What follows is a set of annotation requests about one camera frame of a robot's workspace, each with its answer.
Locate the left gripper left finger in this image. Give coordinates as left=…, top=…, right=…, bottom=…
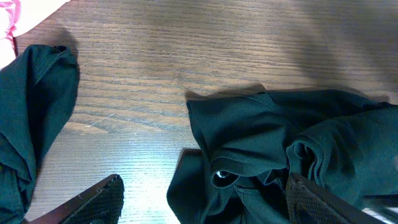
left=22, top=174, right=124, bottom=224

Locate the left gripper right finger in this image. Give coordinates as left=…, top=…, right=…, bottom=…
left=285, top=172, right=383, bottom=224

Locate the black t-shirt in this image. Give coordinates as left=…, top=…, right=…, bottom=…
left=167, top=90, right=397, bottom=223

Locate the white printed shirt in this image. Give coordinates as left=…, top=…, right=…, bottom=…
left=1, top=0, right=70, bottom=68

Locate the coral pink printed shirt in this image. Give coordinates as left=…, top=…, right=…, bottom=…
left=1, top=0, right=21, bottom=60

